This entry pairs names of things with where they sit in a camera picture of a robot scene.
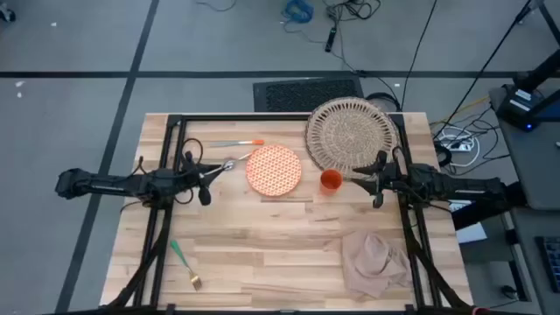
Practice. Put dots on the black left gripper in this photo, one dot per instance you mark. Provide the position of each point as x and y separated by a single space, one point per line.
194 175

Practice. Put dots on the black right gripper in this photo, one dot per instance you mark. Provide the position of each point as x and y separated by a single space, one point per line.
385 179

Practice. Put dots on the orange plastic cup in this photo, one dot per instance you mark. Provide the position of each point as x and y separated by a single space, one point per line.
331 181

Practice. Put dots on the round woven straw placemat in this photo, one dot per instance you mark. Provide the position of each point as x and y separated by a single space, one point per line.
350 131

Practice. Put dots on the orange white patterned plate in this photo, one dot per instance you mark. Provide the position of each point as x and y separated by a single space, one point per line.
273 170

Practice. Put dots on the beige cloth napkin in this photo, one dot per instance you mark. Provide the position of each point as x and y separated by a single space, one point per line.
372 262

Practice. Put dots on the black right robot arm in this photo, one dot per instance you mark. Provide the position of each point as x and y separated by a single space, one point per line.
459 186

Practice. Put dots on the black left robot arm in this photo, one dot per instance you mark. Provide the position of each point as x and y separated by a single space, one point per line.
109 184

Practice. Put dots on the white power strip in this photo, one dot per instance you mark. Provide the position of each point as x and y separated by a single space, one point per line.
458 146

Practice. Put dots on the black floor mat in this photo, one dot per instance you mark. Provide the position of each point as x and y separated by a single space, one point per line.
306 94

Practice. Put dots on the white paper sheet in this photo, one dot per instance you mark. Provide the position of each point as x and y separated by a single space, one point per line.
472 234

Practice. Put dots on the black desk leg beam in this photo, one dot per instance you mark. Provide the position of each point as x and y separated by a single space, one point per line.
481 214

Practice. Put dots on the black box with blue light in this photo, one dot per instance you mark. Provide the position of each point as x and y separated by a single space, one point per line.
518 105

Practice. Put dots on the grey desk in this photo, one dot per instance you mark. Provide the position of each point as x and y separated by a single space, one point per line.
538 175
525 262

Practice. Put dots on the black computer mouse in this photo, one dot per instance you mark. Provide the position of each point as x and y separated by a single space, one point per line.
509 292

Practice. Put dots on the black keyboard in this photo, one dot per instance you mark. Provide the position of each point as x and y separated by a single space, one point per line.
552 262

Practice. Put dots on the black caster wheel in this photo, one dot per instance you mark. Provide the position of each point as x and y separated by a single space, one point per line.
6 15

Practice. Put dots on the black metal table frame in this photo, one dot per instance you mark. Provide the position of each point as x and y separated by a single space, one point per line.
245 117

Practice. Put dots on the black camera stand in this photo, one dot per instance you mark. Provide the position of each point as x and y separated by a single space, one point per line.
542 70

